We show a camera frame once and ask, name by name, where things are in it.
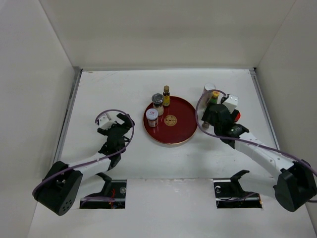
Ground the jar with white red lid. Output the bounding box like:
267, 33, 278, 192
146, 108, 159, 127

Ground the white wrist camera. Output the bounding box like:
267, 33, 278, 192
220, 94, 239, 113
96, 112, 115, 129

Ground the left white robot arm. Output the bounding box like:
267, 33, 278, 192
32, 110, 135, 216

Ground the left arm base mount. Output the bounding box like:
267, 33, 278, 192
79, 173, 127, 209

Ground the yellow cap chili sauce bottle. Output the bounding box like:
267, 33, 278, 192
210, 91, 220, 104

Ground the red round tray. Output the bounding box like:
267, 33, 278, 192
143, 96, 197, 145

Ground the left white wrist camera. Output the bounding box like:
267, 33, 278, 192
96, 112, 115, 129

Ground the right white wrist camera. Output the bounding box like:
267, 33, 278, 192
220, 94, 239, 113

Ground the salt grinder black cap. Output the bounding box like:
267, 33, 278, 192
152, 93, 164, 116

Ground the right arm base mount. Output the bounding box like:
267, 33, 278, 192
213, 170, 262, 209

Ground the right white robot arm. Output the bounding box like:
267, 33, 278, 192
202, 103, 317, 212

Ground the small yellow label sauce bottle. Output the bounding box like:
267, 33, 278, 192
163, 85, 170, 107

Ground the silver lid tall canister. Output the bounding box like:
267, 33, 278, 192
201, 83, 216, 107

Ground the red lid sauce jar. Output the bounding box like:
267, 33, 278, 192
231, 110, 241, 122

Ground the small black cap pepper bottle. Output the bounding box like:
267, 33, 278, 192
202, 121, 210, 129

